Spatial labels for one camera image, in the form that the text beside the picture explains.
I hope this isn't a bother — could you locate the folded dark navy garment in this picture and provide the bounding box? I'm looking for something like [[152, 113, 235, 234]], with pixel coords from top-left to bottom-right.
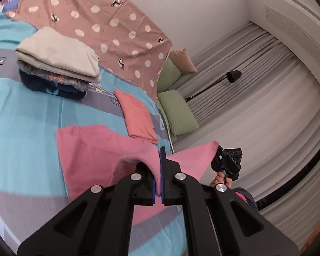
[[19, 70, 87, 100]]

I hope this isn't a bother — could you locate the white air conditioner unit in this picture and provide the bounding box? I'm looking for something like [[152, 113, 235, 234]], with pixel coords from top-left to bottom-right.
[[247, 0, 320, 83]]

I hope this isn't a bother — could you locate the folded floral grey garment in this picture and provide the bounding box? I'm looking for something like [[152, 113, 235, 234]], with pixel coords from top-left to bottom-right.
[[17, 60, 89, 91]]

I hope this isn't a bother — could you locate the brown polka dot pillowcase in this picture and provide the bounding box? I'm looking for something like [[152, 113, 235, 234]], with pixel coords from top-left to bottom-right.
[[7, 0, 172, 99]]

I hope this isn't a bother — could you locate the folded coral cloth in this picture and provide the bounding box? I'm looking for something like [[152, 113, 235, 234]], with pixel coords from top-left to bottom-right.
[[114, 89, 159, 144]]

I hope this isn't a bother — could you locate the far green cushion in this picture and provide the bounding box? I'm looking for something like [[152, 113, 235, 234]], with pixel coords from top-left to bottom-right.
[[157, 58, 181, 93]]

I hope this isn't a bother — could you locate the near green cushion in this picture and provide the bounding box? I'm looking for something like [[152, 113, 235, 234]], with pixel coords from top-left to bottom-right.
[[158, 90, 199, 136]]

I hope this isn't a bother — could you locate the blue grey patterned bedspread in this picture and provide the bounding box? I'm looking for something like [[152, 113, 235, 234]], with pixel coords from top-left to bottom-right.
[[0, 14, 172, 251]]

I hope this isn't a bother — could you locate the grey pleated curtain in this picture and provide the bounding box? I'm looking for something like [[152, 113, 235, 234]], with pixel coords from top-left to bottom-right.
[[173, 23, 320, 247]]

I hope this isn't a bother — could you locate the dark navy clothes pile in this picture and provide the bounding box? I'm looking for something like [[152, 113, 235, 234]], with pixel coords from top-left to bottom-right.
[[233, 187, 258, 211]]

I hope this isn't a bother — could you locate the folded cream garment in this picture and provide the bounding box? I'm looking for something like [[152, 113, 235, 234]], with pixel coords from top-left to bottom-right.
[[15, 27, 101, 83]]

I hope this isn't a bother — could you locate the black floor lamp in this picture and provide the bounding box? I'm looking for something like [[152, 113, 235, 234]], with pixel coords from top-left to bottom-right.
[[185, 70, 242, 102]]

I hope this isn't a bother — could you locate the large pink garment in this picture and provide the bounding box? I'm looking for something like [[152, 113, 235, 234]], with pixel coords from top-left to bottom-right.
[[55, 124, 220, 225]]

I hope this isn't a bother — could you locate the beige cushion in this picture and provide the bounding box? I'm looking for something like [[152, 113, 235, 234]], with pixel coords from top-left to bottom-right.
[[169, 48, 197, 75]]

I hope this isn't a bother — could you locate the person's right hand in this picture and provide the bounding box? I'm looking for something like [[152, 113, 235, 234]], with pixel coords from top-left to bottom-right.
[[209, 172, 232, 188]]

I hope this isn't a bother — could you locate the green cushion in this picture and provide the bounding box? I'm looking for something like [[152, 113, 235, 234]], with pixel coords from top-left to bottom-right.
[[157, 58, 181, 93], [158, 90, 199, 136]]

